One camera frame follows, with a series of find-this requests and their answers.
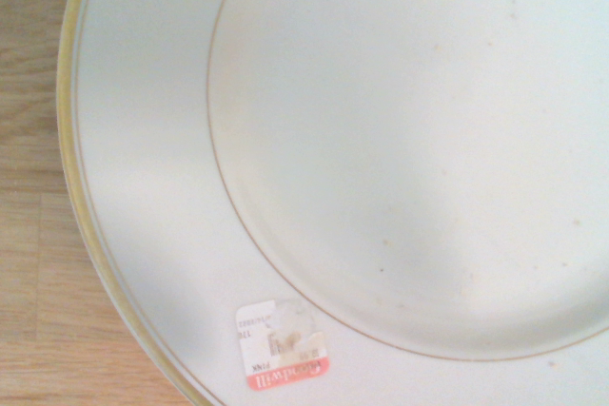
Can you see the white gold-rimmed plate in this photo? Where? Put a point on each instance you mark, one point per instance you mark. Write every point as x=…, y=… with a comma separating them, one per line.
x=361, y=149

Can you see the white and red price sticker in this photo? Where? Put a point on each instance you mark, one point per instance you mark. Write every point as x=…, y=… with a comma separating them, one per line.
x=280, y=349

